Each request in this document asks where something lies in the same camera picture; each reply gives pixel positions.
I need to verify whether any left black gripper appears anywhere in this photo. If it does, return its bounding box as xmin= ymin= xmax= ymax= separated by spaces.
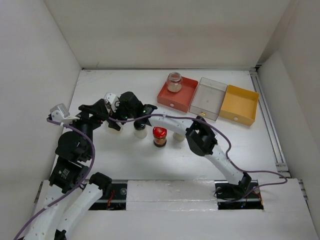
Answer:
xmin=65 ymin=98 xmax=109 ymax=158

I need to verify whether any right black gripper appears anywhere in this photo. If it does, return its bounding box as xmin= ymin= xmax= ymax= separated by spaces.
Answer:
xmin=107 ymin=99 xmax=136 ymax=131

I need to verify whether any black knob lid shaker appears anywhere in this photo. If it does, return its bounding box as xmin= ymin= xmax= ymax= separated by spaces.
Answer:
xmin=133 ymin=123 xmax=148 ymax=139

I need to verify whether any glass jar of rice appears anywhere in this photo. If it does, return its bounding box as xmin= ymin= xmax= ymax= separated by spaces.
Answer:
xmin=166 ymin=72 xmax=183 ymax=93

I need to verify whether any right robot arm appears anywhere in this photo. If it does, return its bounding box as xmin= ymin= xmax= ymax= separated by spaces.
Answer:
xmin=104 ymin=91 xmax=252 ymax=198

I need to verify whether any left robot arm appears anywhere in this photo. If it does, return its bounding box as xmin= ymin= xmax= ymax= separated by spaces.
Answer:
xmin=15 ymin=99 xmax=112 ymax=240

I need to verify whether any red lid sauce jar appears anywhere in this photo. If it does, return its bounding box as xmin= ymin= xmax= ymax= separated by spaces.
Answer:
xmin=152 ymin=126 xmax=168 ymax=148

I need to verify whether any black silver lid shaker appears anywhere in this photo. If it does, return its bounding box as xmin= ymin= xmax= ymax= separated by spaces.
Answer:
xmin=173 ymin=132 xmax=185 ymax=142

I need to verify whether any red tray box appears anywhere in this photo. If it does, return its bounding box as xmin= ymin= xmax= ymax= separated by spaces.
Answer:
xmin=157 ymin=76 xmax=199 ymax=113

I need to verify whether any clear plastic tray box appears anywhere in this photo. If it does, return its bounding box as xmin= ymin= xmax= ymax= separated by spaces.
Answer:
xmin=189 ymin=77 xmax=228 ymax=121

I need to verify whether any yellow tray box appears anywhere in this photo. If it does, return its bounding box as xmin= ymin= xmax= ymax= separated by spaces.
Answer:
xmin=219 ymin=85 xmax=260 ymax=127

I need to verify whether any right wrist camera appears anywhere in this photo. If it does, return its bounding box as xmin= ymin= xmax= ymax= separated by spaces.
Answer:
xmin=103 ymin=92 xmax=120 ymax=113

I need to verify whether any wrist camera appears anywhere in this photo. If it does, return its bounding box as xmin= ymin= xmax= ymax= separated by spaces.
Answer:
xmin=103 ymin=92 xmax=120 ymax=113
xmin=49 ymin=103 xmax=76 ymax=124

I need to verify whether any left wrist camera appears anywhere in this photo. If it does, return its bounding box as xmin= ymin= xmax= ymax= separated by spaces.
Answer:
xmin=49 ymin=103 xmax=76 ymax=124

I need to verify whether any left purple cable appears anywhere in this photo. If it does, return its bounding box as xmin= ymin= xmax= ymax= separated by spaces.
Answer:
xmin=13 ymin=118 xmax=97 ymax=240

